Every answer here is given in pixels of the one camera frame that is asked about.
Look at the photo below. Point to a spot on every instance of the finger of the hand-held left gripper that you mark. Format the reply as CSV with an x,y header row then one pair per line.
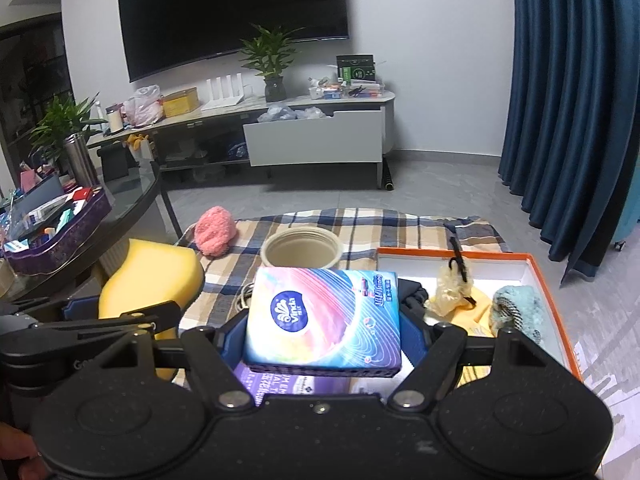
x,y
82,309
85,337

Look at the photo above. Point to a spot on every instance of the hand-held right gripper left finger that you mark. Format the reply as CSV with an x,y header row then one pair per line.
x,y
232,340

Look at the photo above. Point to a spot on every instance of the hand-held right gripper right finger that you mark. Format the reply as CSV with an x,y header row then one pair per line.
x,y
412,335

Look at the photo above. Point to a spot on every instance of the yellow striped cloth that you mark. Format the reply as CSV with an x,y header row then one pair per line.
x,y
472,312

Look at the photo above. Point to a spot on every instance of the yellow sponge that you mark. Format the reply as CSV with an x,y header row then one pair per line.
x,y
145,275

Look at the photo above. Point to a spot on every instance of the colourful tissue pack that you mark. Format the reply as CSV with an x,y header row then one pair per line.
x,y
325,317

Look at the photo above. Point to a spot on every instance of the teal fuzzy sock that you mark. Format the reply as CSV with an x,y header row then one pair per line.
x,y
517,310

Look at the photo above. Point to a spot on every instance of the orange-rimmed white box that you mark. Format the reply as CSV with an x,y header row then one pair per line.
x,y
505,270

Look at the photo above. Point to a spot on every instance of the person's left hand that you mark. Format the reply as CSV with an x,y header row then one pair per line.
x,y
17,447

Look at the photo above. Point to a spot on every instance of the dark cloth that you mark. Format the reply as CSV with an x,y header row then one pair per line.
x,y
412,292

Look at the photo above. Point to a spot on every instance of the yellowish crumpled plastic glove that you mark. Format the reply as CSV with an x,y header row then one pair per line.
x,y
450,292

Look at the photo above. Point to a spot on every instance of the purple booklet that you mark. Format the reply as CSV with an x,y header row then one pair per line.
x,y
270,385

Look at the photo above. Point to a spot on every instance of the purple tray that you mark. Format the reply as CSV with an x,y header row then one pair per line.
x,y
60,240

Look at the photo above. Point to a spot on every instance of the beige round bowl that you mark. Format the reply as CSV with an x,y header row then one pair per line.
x,y
272,255

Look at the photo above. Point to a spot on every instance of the pink fuzzy sock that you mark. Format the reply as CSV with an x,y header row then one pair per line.
x,y
215,232

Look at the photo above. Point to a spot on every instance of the plaid blanket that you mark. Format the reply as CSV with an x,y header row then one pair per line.
x,y
370,230

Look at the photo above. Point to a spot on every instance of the glass round table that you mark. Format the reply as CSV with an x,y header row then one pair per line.
x,y
130,195

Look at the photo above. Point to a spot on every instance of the steel thermos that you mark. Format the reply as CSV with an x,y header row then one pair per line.
x,y
81,160

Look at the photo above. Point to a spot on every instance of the black storage box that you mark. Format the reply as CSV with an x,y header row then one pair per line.
x,y
114,162

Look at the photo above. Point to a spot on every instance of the black rolled mat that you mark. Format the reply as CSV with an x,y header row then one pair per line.
x,y
388,175

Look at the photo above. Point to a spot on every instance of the yellow toy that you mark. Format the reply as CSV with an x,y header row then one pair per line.
x,y
136,142

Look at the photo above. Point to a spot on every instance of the leafy table plant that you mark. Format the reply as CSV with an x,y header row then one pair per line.
x,y
62,120

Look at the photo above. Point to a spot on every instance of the white plastic bag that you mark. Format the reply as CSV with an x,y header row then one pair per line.
x,y
142,107

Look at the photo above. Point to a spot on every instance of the white cabinet drawer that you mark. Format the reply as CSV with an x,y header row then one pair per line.
x,y
315,140

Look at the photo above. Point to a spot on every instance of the grey television cabinet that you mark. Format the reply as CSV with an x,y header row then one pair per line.
x,y
210,122

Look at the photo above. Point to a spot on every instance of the yellow box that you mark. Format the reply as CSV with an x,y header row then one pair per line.
x,y
181,104

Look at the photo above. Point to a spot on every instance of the crumpled plastic bags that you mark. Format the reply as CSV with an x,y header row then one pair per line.
x,y
280,112

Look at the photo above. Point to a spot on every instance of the white router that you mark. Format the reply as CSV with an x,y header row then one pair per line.
x,y
225,95

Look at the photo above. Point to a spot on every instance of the light blue suitcase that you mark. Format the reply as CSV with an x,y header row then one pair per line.
x,y
629,210

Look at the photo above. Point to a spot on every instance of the clear tray of small items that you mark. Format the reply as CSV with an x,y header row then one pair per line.
x,y
350,91

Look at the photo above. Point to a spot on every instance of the blue curtain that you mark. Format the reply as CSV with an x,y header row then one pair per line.
x,y
565,110

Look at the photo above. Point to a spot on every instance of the green and black box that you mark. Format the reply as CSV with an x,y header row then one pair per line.
x,y
356,69

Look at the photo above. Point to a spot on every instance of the potted plant in dark vase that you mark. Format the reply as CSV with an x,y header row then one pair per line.
x,y
272,60

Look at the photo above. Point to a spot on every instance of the black television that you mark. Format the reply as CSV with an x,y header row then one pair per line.
x,y
230,10

